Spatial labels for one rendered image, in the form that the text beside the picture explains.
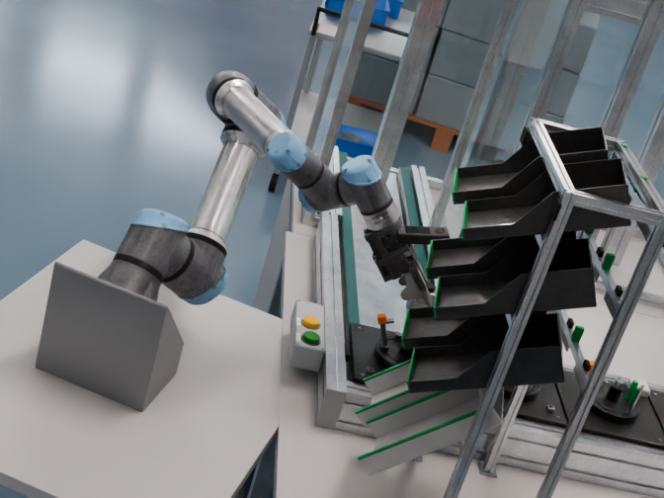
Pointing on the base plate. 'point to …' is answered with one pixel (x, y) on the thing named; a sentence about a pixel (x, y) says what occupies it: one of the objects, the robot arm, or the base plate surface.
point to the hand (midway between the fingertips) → (429, 294)
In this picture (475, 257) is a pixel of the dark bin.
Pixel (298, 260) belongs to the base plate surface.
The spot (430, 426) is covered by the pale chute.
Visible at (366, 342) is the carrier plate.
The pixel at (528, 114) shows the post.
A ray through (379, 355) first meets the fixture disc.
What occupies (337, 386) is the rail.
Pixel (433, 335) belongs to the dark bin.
